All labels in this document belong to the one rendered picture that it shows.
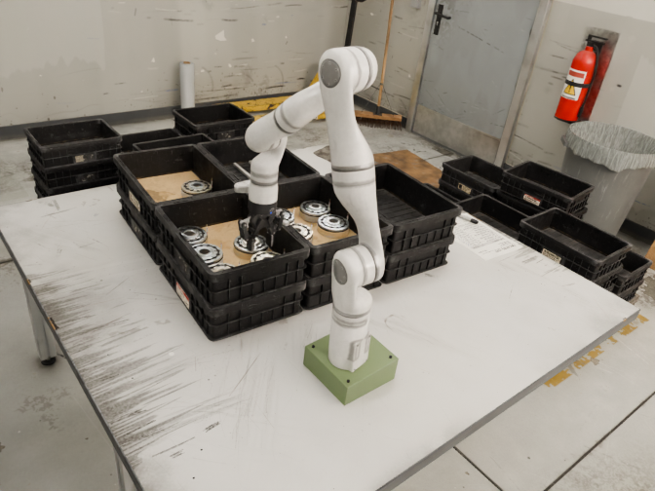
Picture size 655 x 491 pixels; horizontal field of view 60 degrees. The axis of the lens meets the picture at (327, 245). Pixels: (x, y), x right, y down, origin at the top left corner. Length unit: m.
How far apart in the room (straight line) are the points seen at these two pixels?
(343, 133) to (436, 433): 0.73
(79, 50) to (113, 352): 3.46
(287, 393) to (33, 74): 3.70
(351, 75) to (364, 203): 0.26
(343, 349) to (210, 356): 0.37
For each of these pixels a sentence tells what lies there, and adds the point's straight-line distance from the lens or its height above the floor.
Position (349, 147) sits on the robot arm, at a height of 1.32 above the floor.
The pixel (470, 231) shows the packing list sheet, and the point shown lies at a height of 0.70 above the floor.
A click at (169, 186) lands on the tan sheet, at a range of 2.06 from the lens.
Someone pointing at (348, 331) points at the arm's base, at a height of 0.89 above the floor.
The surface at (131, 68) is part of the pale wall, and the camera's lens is 4.93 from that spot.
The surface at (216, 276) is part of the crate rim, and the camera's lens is 1.42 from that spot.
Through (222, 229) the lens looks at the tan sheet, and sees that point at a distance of 1.80.
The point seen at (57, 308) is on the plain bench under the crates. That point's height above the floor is 0.70.
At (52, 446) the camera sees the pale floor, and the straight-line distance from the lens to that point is 2.33.
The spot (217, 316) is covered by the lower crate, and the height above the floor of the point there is 0.80.
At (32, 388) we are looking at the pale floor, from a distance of 2.55.
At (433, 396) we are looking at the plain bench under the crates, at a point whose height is 0.70.
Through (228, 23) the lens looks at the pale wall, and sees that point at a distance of 5.23.
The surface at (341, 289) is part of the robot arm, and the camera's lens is 1.26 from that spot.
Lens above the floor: 1.74
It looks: 31 degrees down
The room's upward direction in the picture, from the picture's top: 7 degrees clockwise
